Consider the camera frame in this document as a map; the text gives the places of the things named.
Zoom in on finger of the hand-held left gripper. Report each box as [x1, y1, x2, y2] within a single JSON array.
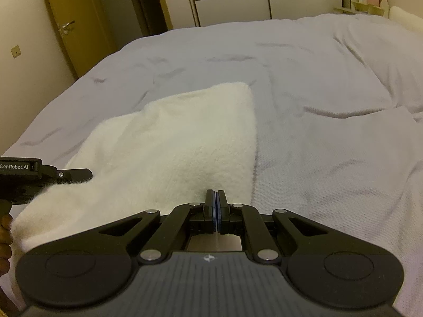
[[41, 168, 93, 183]]

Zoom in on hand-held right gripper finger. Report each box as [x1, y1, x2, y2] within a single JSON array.
[[216, 190, 332, 265], [98, 189, 217, 265]]

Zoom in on white fluffy towel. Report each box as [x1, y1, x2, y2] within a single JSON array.
[[12, 82, 259, 255]]

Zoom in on person's left hand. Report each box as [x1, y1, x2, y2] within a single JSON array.
[[0, 213, 14, 277]]

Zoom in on grey bed cover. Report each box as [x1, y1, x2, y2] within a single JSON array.
[[0, 12, 423, 317]]

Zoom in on wooden door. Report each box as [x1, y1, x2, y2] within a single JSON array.
[[40, 0, 117, 80]]

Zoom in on metal door handle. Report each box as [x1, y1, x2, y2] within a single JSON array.
[[56, 20, 76, 36]]

